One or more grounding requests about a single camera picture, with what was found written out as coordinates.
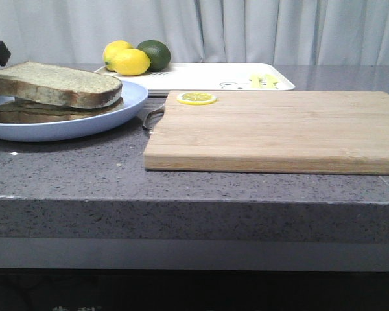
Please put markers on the bread slice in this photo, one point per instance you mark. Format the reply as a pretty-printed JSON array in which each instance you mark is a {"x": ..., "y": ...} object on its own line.
[
  {"x": 59, "y": 86},
  {"x": 28, "y": 112}
]

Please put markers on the light blue round plate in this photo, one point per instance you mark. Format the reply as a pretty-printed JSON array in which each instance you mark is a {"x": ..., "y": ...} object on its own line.
[{"x": 134, "y": 97}]

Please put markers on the white rectangular tray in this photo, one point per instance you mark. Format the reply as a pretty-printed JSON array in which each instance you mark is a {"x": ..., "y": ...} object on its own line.
[{"x": 204, "y": 76}]

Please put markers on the back yellow lemon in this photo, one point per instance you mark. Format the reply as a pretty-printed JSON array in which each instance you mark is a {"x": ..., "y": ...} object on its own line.
[{"x": 112, "y": 49}]

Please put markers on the yellow lemon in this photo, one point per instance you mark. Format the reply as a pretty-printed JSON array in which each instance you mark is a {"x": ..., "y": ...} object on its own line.
[
  {"x": 112, "y": 49},
  {"x": 131, "y": 62}
]

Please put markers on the front yellow lemon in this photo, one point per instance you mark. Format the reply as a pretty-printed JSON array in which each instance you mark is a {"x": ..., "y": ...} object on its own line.
[{"x": 131, "y": 62}]

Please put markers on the green lime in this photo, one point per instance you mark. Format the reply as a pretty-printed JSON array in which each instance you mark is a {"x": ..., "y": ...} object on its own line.
[{"x": 158, "y": 53}]

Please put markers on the lemon slice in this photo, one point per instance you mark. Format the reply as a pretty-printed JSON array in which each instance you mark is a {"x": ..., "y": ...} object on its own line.
[{"x": 196, "y": 98}]

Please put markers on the yellow plastic fork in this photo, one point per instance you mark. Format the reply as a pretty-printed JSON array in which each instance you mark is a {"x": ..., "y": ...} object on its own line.
[{"x": 256, "y": 81}]

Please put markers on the yellow plastic knife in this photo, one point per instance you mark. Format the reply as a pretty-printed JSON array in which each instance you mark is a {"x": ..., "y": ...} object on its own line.
[{"x": 270, "y": 81}]

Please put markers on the grey curtain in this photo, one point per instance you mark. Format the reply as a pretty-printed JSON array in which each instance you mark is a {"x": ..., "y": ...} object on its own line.
[{"x": 277, "y": 32}]

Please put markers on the wooden cutting board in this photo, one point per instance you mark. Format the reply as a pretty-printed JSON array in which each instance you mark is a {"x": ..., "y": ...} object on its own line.
[{"x": 315, "y": 132}]

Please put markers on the metal cutting board handle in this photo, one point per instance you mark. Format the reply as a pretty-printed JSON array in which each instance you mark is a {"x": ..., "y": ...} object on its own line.
[{"x": 152, "y": 117}]

